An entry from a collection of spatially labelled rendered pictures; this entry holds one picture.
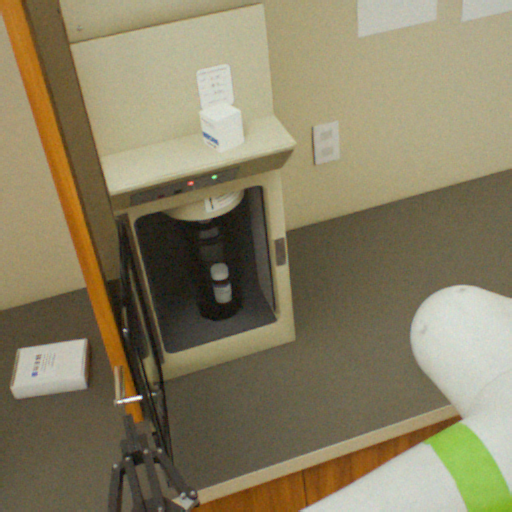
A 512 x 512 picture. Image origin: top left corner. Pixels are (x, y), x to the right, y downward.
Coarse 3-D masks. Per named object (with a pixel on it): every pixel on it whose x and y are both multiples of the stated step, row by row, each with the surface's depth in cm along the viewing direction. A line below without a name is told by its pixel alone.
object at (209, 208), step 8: (232, 192) 146; (240, 192) 148; (208, 200) 143; (216, 200) 144; (224, 200) 144; (232, 200) 146; (240, 200) 148; (168, 208) 146; (176, 208) 144; (184, 208) 144; (192, 208) 143; (200, 208) 143; (208, 208) 143; (216, 208) 144; (224, 208) 145; (176, 216) 145; (184, 216) 144; (192, 216) 144; (200, 216) 144; (208, 216) 144; (216, 216) 144
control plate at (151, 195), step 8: (208, 176) 127; (224, 176) 130; (232, 176) 132; (176, 184) 125; (184, 184) 127; (192, 184) 129; (200, 184) 131; (216, 184) 134; (144, 192) 124; (152, 192) 126; (160, 192) 128; (168, 192) 130; (184, 192) 133; (136, 200) 128; (152, 200) 132
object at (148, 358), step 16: (128, 256) 134; (144, 320) 141; (128, 336) 111; (144, 336) 135; (128, 352) 113; (144, 352) 129; (144, 368) 125; (160, 384) 150; (144, 400) 119; (160, 416) 137
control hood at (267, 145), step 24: (264, 120) 132; (168, 144) 129; (192, 144) 128; (240, 144) 126; (264, 144) 126; (288, 144) 125; (120, 168) 124; (144, 168) 123; (168, 168) 123; (192, 168) 122; (216, 168) 124; (240, 168) 129; (264, 168) 134; (120, 192) 120
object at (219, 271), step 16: (192, 240) 152; (208, 240) 151; (224, 240) 154; (192, 256) 156; (208, 256) 154; (224, 256) 156; (208, 272) 157; (224, 272) 158; (208, 288) 160; (224, 288) 161; (208, 304) 163; (224, 304) 163
